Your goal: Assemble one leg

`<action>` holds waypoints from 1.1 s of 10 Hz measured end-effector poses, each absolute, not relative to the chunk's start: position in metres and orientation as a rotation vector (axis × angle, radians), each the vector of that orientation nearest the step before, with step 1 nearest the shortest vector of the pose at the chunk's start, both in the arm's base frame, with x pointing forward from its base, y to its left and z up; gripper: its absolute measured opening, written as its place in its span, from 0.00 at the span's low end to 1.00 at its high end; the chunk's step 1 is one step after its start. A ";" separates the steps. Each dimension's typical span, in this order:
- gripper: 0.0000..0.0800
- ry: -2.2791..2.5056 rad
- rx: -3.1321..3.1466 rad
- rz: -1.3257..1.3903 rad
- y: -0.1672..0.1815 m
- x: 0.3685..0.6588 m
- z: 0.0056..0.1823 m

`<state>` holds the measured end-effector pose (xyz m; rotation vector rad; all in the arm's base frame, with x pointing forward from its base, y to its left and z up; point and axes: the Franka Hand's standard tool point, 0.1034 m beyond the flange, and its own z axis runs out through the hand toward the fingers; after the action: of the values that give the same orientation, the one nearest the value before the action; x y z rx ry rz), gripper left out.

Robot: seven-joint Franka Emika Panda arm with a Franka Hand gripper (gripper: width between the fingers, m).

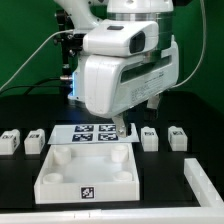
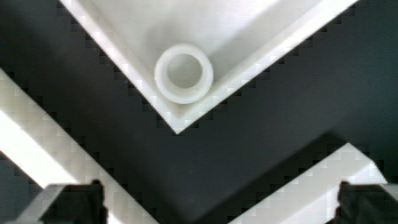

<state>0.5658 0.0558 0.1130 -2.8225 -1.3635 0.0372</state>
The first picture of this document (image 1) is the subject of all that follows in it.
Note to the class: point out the white L-shaped obstacle fence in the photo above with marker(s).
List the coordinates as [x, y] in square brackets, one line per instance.
[210, 210]

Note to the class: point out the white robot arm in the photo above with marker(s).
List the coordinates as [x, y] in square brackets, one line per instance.
[89, 14]

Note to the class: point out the white square tabletop part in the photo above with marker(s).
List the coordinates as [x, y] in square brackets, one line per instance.
[104, 172]

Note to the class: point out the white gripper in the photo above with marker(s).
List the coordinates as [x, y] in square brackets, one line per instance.
[112, 85]

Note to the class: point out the white marker base plate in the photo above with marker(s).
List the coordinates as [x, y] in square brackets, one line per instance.
[89, 133]

